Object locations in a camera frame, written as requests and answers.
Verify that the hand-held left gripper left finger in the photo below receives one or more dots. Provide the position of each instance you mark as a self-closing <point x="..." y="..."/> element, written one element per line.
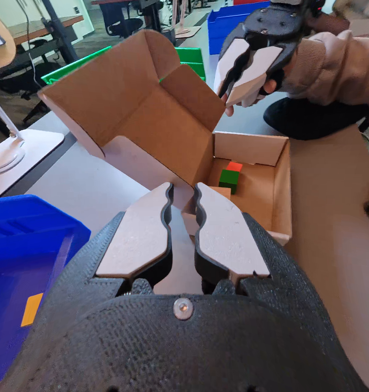
<point x="135" y="239"/>

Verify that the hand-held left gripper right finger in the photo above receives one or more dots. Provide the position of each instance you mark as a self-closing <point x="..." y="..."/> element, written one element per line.
<point x="230" y="239"/>

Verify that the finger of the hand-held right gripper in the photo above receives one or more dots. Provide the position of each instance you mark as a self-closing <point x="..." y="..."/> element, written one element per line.
<point x="230" y="58"/>
<point x="257" y="70"/>

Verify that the natural wooden cube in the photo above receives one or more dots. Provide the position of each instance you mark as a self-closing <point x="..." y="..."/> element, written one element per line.
<point x="219" y="192"/>

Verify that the green wooden cube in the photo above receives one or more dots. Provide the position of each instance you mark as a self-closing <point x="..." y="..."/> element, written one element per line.
<point x="228" y="180"/>

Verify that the orange wooden cube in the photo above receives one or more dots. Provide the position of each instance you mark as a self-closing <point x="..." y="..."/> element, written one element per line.
<point x="235" y="166"/>

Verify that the cardboard mailer box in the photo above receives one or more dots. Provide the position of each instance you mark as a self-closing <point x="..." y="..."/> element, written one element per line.
<point x="126" y="92"/>

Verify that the blue plastic bin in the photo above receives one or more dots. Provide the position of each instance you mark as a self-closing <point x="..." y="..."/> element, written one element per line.
<point x="19" y="245"/>
<point x="221" y="30"/>

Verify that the green plastic bin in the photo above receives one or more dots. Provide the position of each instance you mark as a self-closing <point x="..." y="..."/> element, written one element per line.
<point x="68" y="70"/>

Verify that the person's right forearm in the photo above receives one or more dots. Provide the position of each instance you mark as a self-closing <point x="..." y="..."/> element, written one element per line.
<point x="334" y="67"/>

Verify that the person's right hand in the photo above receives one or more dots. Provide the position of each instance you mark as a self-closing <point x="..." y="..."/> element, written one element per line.
<point x="274" y="83"/>

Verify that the red plastic bin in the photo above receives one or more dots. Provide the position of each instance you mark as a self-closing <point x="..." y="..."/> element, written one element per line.
<point x="248" y="1"/>

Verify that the wooden easel stand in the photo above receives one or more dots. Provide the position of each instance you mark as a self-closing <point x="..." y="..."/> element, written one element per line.
<point x="187" y="30"/>

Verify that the black mesh office chair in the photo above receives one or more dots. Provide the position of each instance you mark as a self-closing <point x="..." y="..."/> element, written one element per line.
<point x="309" y="122"/>

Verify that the white document stand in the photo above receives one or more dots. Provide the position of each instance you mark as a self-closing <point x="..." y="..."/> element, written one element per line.
<point x="34" y="153"/>

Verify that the black metal pole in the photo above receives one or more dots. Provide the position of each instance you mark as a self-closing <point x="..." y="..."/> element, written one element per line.
<point x="60" y="30"/>

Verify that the wooden desk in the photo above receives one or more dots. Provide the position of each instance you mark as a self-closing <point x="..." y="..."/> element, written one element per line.
<point x="49" y="27"/>

